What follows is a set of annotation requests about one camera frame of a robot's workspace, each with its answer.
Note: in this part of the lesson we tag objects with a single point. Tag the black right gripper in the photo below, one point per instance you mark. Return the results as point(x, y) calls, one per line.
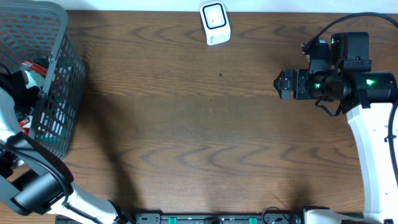
point(301, 77)

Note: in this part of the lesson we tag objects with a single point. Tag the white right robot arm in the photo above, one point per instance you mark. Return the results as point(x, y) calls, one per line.
point(369, 101)

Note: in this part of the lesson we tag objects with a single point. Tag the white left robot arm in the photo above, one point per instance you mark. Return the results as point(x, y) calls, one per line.
point(33, 180)

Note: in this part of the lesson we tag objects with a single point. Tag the white barcode scanner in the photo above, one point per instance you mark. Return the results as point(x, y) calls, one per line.
point(215, 23)

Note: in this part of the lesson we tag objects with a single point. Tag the red white packet in basket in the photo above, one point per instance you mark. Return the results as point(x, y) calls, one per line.
point(29, 65)

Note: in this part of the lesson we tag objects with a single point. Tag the grey plastic mesh basket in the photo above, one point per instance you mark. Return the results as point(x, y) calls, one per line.
point(38, 29)

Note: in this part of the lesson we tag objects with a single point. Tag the black mounting rail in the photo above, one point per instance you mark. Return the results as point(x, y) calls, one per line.
point(271, 217)

